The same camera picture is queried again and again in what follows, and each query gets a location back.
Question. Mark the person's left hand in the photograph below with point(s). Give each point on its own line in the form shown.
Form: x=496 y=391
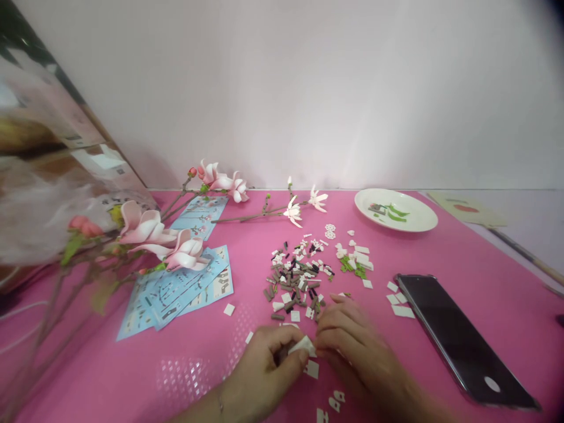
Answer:
x=260 y=370

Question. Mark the person's right hand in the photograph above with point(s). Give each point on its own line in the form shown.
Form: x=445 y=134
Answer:
x=357 y=348

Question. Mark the white petal brick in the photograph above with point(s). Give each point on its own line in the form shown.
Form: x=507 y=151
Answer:
x=304 y=344

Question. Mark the group of small white pieces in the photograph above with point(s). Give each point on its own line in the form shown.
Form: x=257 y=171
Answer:
x=331 y=405

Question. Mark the pink table mat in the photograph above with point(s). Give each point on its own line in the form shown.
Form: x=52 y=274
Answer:
x=176 y=361

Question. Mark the group of white green bricks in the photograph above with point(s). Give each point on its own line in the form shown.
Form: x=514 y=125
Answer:
x=354 y=260

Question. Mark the pile of brown white bricks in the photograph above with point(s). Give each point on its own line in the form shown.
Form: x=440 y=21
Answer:
x=297 y=277

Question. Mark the black smartphone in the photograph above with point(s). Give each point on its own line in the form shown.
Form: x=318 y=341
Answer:
x=458 y=339

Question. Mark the large blue instruction sheets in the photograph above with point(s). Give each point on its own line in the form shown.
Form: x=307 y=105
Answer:
x=176 y=295

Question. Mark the white bowl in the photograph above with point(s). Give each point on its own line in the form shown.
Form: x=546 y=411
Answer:
x=410 y=220

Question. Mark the green leaf pieces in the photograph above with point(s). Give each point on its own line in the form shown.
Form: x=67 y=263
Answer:
x=396 y=211

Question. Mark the white flower branch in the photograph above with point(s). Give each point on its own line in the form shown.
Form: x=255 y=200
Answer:
x=293 y=210

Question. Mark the small blue instruction sheet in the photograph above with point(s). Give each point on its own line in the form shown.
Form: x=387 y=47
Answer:
x=198 y=218

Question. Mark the large pink flower branch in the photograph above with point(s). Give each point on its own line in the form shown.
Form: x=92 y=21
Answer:
x=150 y=231

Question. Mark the beige card with red mark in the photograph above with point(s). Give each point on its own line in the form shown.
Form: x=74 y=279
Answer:
x=467 y=207

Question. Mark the thin wooden stick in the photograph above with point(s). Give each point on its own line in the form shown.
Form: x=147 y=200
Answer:
x=524 y=253

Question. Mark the pink bud flower branch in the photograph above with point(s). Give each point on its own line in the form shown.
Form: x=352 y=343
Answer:
x=220 y=180

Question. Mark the clear plastic bag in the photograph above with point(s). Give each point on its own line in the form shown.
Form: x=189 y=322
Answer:
x=44 y=198

